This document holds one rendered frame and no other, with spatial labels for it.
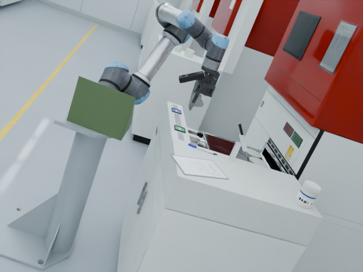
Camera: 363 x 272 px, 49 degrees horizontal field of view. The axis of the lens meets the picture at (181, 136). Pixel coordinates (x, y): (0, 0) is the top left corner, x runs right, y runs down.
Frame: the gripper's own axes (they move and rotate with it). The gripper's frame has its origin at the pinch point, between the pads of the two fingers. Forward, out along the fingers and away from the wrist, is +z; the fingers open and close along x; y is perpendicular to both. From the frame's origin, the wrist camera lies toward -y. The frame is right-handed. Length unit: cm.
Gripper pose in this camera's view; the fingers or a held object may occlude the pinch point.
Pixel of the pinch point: (189, 107)
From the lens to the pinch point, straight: 185.4
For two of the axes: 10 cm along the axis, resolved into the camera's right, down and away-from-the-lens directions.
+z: -3.5, 8.7, 3.5
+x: -0.7, -3.9, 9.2
